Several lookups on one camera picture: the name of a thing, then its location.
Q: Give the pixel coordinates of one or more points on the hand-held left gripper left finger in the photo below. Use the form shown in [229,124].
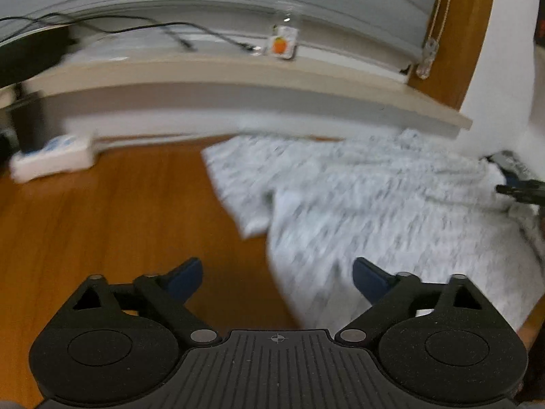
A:
[187,281]

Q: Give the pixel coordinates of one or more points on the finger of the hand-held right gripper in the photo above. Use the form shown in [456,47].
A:
[532,200]
[523,188]

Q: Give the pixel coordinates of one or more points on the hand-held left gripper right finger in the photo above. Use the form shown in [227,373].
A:
[368,281]

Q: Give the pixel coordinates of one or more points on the white patterned garment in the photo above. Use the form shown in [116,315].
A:
[383,204]

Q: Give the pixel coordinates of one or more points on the grey printed folded shirt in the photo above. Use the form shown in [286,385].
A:
[511,164]

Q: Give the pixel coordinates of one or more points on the white power strip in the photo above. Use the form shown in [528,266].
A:
[51,157]

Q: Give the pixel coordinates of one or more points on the beige window sill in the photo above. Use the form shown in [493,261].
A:
[213,70]

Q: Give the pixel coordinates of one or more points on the black power adapter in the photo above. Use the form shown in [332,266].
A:
[27,123]

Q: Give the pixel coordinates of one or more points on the small bottle with orange label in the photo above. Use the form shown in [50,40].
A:
[284,44]

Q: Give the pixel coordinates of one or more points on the black box device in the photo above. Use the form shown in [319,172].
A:
[30,55]

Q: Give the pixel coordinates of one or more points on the wooden window frame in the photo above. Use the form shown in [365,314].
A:
[464,51]

